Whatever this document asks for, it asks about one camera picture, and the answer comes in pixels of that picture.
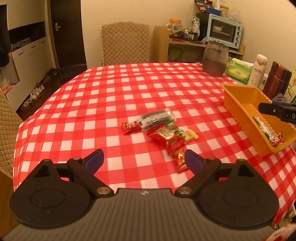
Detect white green snack bag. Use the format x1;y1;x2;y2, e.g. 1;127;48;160
253;116;276;141

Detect red gold candy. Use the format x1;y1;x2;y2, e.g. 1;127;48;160
171;149;188;173

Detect yellow cake snack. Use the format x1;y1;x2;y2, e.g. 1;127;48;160
183;130;199;143

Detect large red snack packet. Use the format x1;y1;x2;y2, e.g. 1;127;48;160
147;125;185;155

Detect small red candy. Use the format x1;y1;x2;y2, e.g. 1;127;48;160
122;121;142;135

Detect black seaweed snack pack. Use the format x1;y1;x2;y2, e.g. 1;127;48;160
137;109;175;132

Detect green candy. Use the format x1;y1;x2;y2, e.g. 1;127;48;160
165;120;184;137

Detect grey slotted spatula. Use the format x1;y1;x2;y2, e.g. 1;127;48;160
272;93;287;103

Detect sunflower seed bag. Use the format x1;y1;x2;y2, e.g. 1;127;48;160
284;70;296;103

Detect brown metal thermos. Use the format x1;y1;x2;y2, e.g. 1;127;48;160
263;61;292;99

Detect white miffy bottle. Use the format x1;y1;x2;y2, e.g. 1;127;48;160
248;54;268;88

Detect orange plastic tray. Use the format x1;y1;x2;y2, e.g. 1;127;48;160
220;83;296;158

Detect green tissue pack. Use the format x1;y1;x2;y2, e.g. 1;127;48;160
226;58;254;84

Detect red checkered tablecloth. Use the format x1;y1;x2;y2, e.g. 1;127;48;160
12;62;296;227

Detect quilted beige chair left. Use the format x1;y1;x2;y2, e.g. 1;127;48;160
0;90;22;179

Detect quilted beige chair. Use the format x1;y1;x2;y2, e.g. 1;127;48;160
0;90;22;179
100;22;151;66

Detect glass jar dark contents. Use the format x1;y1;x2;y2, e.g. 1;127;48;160
202;41;229;77

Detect light blue toaster oven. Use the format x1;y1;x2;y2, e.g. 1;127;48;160
206;14;243;49

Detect wooden shelf unit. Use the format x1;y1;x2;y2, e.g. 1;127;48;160
152;25;246;63

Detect quilted beige chair back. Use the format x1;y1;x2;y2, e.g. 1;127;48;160
100;22;151;66

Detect orange lid jar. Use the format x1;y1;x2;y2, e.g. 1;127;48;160
165;18;183;38

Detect dark door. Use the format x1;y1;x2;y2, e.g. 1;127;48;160
50;0;86;68

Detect white cabinet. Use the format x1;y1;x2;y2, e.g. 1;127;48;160
1;1;53;110

